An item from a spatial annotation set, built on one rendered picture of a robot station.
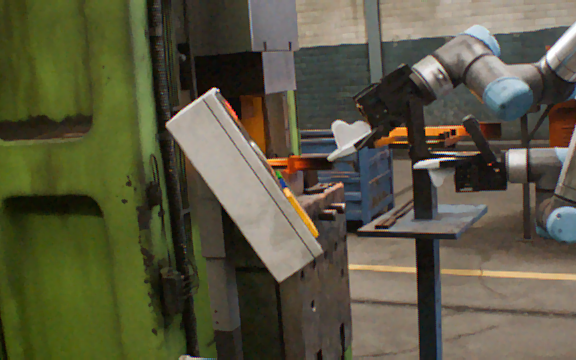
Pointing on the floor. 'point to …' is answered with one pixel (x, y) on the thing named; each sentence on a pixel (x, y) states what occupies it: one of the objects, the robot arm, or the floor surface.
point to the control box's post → (223, 298)
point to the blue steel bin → (355, 174)
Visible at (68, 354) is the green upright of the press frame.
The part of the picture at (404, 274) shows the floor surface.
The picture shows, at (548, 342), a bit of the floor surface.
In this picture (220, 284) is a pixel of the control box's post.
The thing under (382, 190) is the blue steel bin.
